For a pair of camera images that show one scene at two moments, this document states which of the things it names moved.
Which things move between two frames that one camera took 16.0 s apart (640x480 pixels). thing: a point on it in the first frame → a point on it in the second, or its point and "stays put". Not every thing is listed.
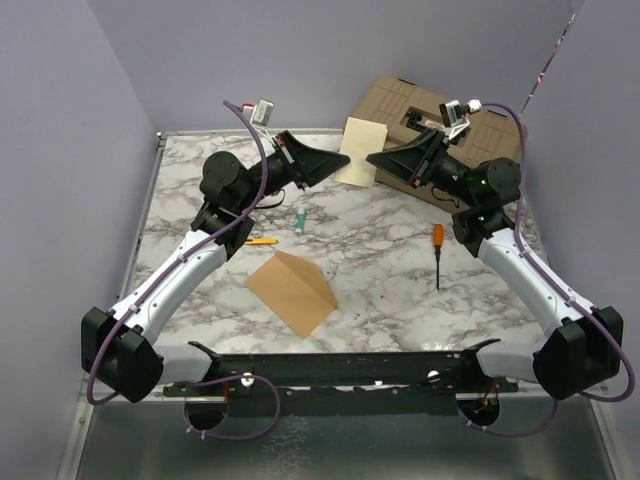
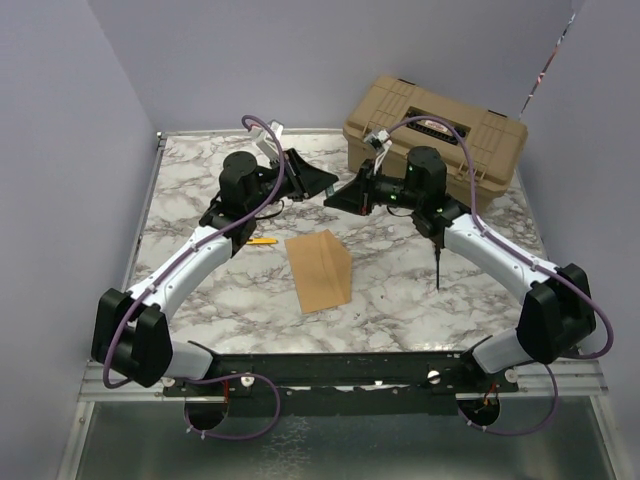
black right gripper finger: [420, 151] → [356, 190]
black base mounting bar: [357, 383] stays put
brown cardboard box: [296, 288] → [322, 269]
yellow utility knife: [261, 241] stays put
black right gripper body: [445, 171] → [375, 185]
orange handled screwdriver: [438, 241] stays put
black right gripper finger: [406, 164] → [351, 199]
